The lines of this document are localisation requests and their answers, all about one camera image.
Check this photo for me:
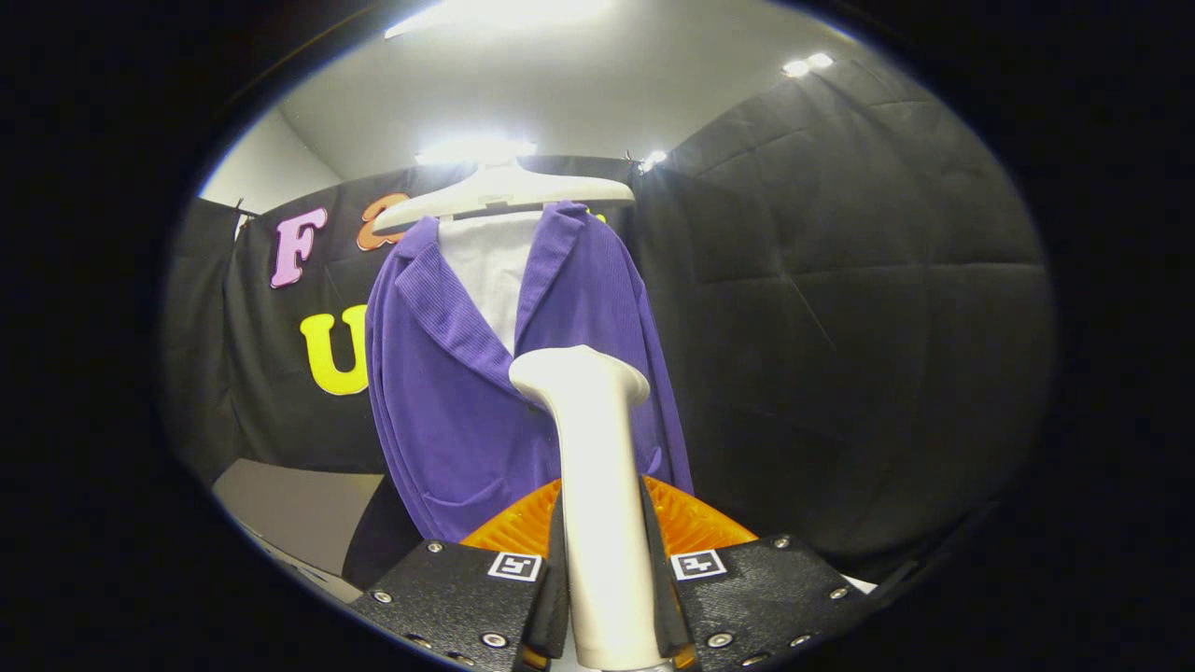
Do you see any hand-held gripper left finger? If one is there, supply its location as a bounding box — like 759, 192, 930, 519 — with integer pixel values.
350, 479, 572, 672

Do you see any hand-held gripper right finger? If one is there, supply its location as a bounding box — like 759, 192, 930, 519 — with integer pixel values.
640, 476, 879, 672

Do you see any white garment steamer head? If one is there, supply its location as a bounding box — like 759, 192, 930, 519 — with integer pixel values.
509, 345, 668, 671

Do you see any purple corduroy jacket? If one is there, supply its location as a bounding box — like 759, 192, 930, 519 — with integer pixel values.
364, 201, 694, 542

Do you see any grey cabinet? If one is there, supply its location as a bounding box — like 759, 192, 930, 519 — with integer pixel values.
212, 457, 386, 603

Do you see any black backdrop cloth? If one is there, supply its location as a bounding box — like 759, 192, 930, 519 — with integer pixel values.
159, 61, 1056, 589

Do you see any white backing board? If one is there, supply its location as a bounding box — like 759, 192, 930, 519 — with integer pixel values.
439, 213, 544, 354

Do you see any white plastic hanger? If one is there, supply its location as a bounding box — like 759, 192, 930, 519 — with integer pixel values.
372, 159, 636, 234

